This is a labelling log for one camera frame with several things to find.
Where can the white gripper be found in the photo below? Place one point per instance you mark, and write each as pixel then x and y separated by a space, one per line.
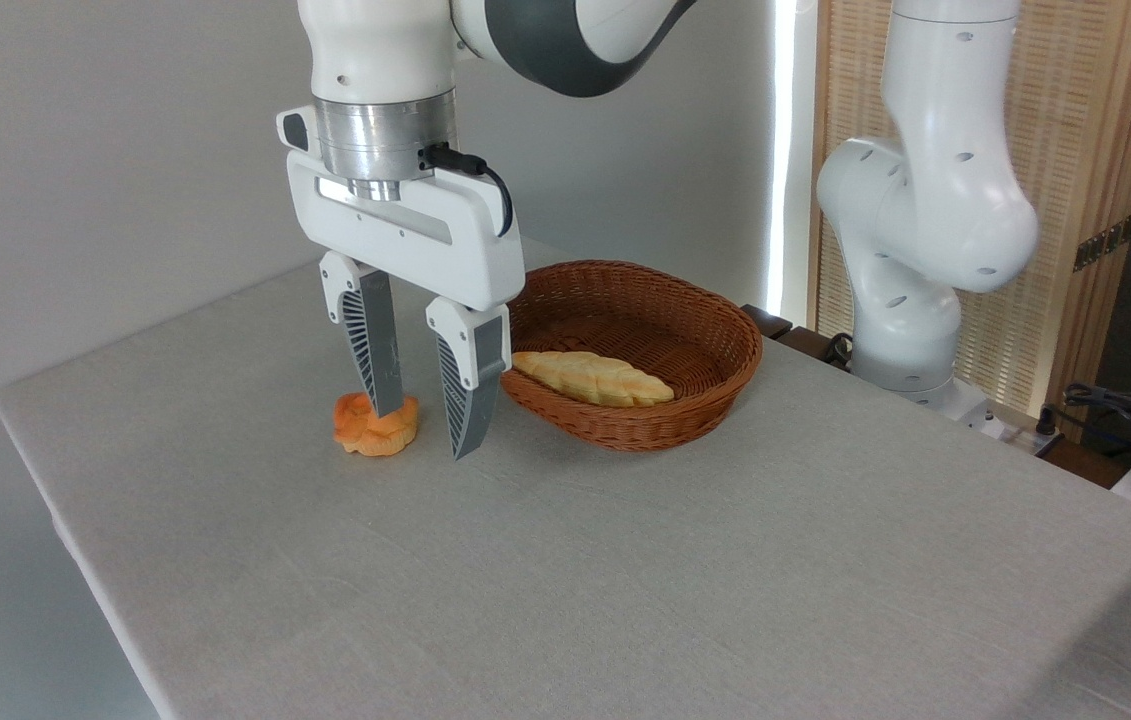
pixel 395 235

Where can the long braided yellow bread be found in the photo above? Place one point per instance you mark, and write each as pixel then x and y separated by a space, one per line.
pixel 595 380

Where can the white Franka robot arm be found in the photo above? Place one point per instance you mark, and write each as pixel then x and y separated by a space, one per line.
pixel 935 200

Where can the orange flower-shaped bread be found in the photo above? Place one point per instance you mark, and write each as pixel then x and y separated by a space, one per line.
pixel 380 440

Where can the brown wicker basket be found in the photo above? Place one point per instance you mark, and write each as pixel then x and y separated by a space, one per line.
pixel 695 400

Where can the grey tablecloth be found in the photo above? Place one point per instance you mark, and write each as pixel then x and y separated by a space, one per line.
pixel 625 580

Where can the dark brown wooden bench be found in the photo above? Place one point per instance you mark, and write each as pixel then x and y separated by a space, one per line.
pixel 805 340

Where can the wooden slatted folding screen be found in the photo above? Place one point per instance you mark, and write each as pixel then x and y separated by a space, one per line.
pixel 1075 150

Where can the black screen hinge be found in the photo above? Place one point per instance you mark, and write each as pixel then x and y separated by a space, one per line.
pixel 1105 242

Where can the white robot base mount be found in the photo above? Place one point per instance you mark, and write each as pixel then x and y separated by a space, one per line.
pixel 970 408

